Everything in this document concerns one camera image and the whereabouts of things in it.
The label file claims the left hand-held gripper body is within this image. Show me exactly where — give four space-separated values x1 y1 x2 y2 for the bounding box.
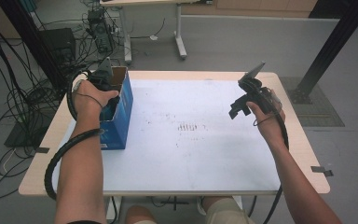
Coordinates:
88 56 121 92

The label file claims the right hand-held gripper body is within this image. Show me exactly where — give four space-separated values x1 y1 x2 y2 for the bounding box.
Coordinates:
238 61 283 115

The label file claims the blue cardboard box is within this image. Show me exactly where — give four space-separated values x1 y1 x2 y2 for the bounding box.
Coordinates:
99 65 134 151

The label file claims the person's left hand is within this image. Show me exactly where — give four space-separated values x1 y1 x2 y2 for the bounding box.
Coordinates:
73 79 119 123

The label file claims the person's right hand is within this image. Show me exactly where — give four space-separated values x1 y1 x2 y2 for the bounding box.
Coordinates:
246 91 287 149

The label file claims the black box device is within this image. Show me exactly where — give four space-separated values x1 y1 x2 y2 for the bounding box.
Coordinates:
40 27 77 63

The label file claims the dark grey floor mat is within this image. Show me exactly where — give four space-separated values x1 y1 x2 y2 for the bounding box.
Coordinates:
279 77 346 128

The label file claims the white table mat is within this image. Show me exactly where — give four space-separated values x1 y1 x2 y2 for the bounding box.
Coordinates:
51 78 282 192

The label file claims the white-legged desk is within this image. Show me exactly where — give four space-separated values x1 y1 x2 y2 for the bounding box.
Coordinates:
99 0 213 65

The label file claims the wooden cabinet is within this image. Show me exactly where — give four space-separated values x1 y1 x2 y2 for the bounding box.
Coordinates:
180 0 320 19

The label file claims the black floor mat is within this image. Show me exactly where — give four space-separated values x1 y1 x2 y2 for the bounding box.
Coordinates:
4 117 55 148

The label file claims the white shoe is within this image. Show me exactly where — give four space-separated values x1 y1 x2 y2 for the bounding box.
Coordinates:
196 196 208 217

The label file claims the person's right leg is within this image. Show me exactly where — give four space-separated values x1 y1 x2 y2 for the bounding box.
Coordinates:
202 195 256 224

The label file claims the person's leg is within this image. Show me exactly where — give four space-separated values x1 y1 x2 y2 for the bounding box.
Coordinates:
202 195 256 224
124 204 158 224

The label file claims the person's left leg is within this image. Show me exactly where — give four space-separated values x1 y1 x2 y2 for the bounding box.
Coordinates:
124 204 158 224

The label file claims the thin black wrist cord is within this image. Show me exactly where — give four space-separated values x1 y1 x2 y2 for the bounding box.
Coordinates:
74 92 104 110
253 114 281 127

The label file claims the black corrugated cable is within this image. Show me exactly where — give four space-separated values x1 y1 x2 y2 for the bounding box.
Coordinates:
262 111 290 224
44 69 105 201

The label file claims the black metal frame post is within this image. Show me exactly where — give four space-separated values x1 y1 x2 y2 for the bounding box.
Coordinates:
287 0 358 105
0 0 68 91

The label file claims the tangle of black cables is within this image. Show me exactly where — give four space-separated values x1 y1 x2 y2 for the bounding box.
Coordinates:
0 0 126 201

